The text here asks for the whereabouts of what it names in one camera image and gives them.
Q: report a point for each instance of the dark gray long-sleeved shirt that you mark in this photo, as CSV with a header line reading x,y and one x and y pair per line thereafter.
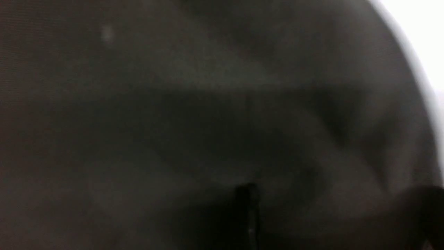
x,y
128,125

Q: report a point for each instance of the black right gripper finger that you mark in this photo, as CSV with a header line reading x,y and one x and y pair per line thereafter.
x,y
247,205

